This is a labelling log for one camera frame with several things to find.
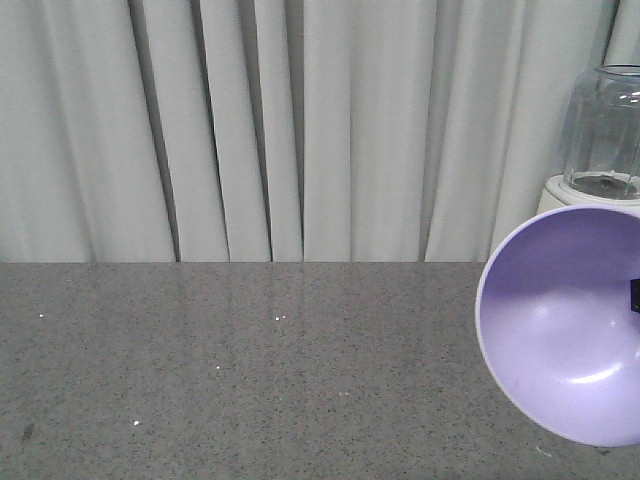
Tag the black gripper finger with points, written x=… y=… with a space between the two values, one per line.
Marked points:
x=635 y=295

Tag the purple plastic bowl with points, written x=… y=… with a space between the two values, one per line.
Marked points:
x=554 y=324

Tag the grey white curtain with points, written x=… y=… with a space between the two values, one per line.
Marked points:
x=286 y=131

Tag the white blender with glass jar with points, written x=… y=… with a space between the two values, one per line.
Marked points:
x=599 y=143

